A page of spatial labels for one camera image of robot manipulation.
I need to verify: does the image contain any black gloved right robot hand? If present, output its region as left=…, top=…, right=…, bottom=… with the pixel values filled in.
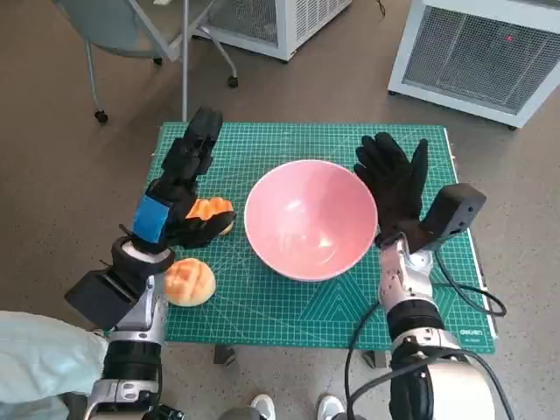
left=353, top=131, right=434, bottom=253

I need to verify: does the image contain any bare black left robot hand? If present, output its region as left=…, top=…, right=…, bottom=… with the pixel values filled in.
left=130, top=106, right=237, bottom=255

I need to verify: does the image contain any long orange toy bread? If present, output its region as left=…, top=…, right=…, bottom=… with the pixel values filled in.
left=185, top=196, right=236, bottom=236

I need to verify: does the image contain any round toy bread bun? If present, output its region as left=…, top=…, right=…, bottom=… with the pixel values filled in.
left=164, top=257, right=217, bottom=307

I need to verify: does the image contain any pink bowl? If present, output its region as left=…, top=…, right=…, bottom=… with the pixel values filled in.
left=243, top=159, right=379, bottom=283

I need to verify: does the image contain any green cutting mat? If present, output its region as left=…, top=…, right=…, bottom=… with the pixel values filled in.
left=148, top=121, right=498, bottom=354

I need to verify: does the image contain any white metal pole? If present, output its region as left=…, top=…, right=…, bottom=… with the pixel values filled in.
left=180, top=0, right=193, bottom=123

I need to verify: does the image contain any white mesh cabinet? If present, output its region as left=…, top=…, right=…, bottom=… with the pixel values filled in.
left=192, top=0, right=354, bottom=62
left=387, top=0, right=560, bottom=130

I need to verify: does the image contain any grey office chair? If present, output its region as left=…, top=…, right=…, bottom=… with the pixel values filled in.
left=52, top=0, right=241, bottom=125

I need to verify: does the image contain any light blue cloth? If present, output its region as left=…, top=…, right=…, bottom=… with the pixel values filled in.
left=0, top=310, right=109, bottom=420

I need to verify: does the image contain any person's white shoe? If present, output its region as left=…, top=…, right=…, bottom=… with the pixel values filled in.
left=251, top=393, right=277, bottom=420
left=317, top=395, right=345, bottom=420

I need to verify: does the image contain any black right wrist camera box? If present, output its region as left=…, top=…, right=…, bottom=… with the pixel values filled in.
left=419, top=183, right=487, bottom=253

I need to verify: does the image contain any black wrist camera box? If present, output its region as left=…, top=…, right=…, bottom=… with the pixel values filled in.
left=419, top=183, right=487, bottom=253
left=64, top=269, right=148, bottom=332

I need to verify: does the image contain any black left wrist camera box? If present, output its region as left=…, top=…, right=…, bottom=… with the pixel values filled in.
left=64, top=269, right=148, bottom=332

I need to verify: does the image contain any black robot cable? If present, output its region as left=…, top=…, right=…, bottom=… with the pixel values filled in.
left=347, top=352, right=515, bottom=420
left=343, top=304, right=382, bottom=420
left=432, top=251, right=508, bottom=319

